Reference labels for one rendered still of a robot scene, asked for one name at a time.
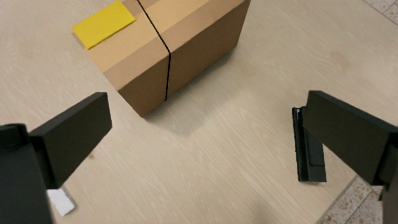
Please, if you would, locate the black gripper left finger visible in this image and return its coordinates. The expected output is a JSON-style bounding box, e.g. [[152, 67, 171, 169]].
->
[[0, 92, 113, 224]]

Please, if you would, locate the brown cardboard box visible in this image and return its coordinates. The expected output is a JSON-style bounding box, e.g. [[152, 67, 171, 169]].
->
[[71, 0, 251, 118]]

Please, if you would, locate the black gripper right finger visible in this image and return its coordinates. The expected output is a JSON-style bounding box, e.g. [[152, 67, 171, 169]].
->
[[302, 90, 398, 224]]

